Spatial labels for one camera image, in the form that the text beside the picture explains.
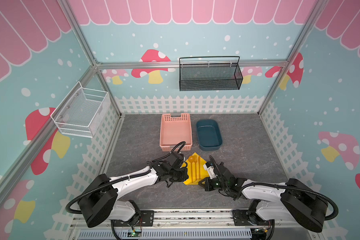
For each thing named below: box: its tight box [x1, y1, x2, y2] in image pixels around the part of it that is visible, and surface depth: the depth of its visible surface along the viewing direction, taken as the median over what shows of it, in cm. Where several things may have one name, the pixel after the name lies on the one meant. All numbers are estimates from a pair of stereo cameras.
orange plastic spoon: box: [188, 155, 195, 183], surface depth 96 cm
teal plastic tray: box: [196, 119, 223, 151], surface depth 111 cm
